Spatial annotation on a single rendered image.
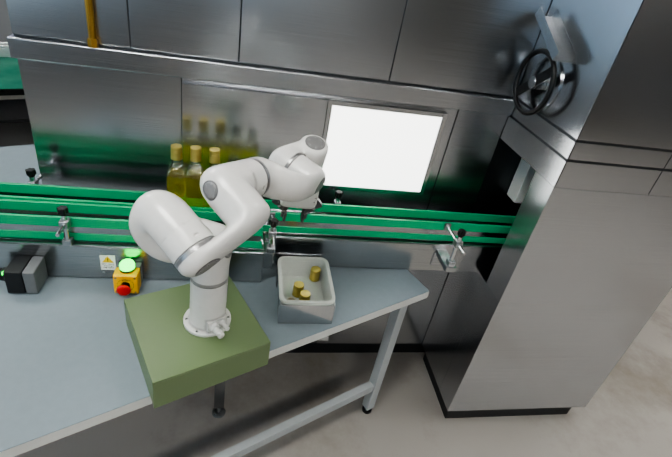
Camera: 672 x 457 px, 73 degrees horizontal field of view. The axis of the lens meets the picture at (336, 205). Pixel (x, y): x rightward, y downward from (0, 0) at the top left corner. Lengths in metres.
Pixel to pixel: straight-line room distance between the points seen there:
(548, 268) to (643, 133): 0.53
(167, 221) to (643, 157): 1.39
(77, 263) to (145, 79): 0.61
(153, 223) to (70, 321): 0.72
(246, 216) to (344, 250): 0.86
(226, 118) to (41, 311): 0.79
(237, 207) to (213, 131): 0.78
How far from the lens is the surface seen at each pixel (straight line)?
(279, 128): 1.57
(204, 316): 1.25
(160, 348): 1.26
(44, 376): 1.40
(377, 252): 1.67
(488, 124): 1.79
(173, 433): 2.12
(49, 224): 1.56
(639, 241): 1.91
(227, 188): 0.83
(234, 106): 1.54
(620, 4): 1.50
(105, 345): 1.42
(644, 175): 1.73
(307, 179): 0.99
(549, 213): 1.61
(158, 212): 0.83
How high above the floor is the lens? 1.80
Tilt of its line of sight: 31 degrees down
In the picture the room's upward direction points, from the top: 11 degrees clockwise
